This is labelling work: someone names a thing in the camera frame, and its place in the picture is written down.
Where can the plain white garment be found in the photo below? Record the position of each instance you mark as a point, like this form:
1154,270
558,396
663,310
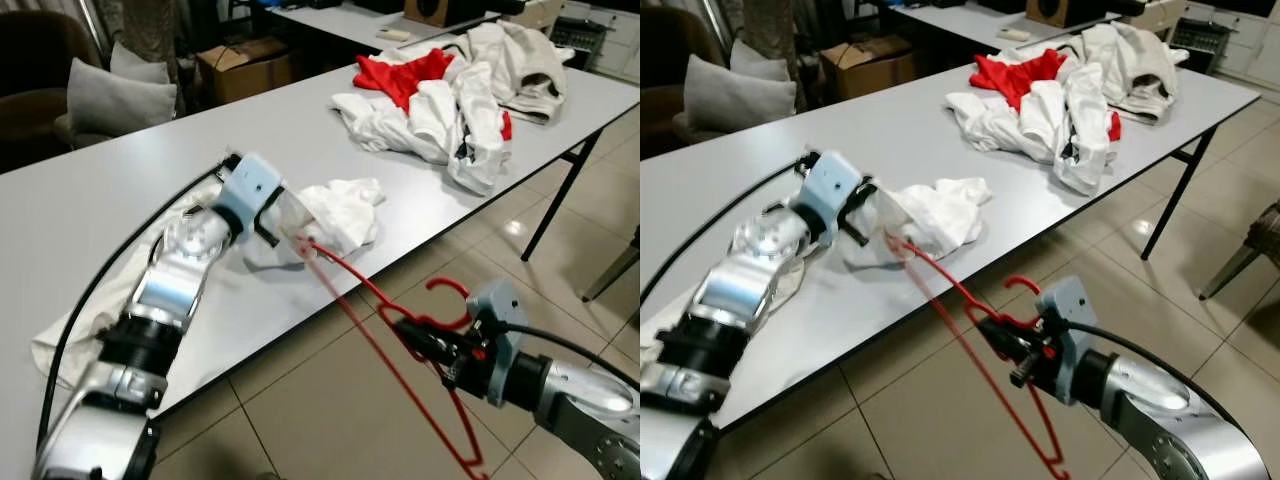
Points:
340,215
940,215

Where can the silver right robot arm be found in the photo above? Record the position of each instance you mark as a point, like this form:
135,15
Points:
590,410
1180,420

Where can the white folding table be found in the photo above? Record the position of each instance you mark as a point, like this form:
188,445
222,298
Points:
900,150
250,140

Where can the open brown cardboard box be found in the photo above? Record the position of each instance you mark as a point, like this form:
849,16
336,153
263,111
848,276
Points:
245,75
870,70

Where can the grey cushion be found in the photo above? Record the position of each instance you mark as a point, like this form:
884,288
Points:
740,100
140,65
760,62
120,100

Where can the plain red garment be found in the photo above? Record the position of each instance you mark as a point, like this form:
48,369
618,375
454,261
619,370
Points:
410,75
1020,75

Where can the white work table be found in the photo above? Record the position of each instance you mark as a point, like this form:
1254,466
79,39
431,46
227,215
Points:
960,20
350,20

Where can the white garment with black mark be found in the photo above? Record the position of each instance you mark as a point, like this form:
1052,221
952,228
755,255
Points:
1090,110
480,110

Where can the dark brown armchair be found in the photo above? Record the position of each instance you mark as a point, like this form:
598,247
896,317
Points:
670,50
35,60

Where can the grey chair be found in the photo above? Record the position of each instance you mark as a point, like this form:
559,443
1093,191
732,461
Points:
1265,225

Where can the small brown box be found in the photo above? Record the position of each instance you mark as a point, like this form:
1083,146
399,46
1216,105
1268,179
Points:
1060,12
440,12

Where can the beige jacket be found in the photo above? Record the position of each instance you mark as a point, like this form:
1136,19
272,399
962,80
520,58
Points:
525,65
1140,65

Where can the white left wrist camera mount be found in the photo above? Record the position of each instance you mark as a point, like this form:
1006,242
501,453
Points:
830,190
245,190

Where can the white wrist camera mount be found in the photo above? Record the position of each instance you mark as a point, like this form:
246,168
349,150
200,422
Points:
498,320
1065,330
245,190
830,190

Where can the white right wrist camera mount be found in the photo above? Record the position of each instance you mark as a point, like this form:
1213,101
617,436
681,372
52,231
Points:
1065,330
498,320

